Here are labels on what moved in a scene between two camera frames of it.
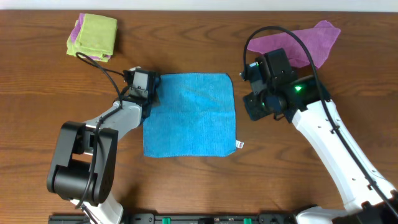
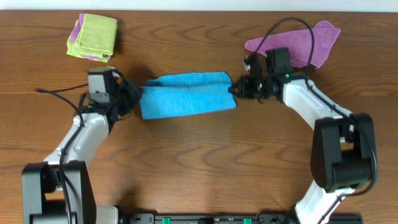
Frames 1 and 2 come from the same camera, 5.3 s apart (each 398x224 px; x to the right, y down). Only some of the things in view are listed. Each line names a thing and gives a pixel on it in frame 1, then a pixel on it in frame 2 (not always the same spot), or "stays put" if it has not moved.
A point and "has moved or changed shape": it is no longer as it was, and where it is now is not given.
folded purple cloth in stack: x=76 y=33 stays put
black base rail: x=185 y=218 stays put
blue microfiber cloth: x=193 y=117 has moved or changed shape
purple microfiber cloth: x=318 y=40 stays put
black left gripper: x=153 y=92 -> x=132 y=89
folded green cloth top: x=97 y=34 stays put
